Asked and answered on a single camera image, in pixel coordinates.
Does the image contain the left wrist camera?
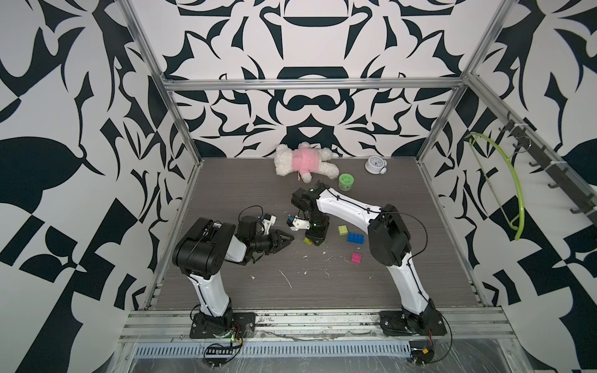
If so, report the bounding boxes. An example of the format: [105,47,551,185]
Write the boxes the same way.
[237,214,277,238]

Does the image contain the blue lego brick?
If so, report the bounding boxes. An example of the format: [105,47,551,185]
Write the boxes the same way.
[346,233,365,245]

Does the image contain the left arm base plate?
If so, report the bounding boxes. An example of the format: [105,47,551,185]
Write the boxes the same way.
[189,312,257,339]

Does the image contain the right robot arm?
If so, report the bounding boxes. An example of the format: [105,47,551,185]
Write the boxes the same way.
[291,182,438,327]

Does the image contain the white alarm clock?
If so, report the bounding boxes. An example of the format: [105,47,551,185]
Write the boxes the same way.
[365,156,388,175]

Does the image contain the black wall hook rail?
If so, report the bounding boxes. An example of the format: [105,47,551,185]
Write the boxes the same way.
[500,111,596,225]

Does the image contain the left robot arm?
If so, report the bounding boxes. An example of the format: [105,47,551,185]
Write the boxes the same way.
[172,216,295,334]

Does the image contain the pink lego brick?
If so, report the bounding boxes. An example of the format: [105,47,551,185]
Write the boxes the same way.
[351,253,362,264]

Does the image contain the green lidded jar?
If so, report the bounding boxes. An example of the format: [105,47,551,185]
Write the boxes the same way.
[338,173,354,191]

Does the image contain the white teddy bear pink shirt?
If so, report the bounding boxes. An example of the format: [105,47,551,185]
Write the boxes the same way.
[274,142,340,183]

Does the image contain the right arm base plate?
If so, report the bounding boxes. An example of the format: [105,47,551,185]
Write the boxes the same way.
[379,306,448,337]

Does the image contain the aluminium frame rail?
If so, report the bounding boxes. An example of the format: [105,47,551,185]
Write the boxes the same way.
[163,77,463,92]

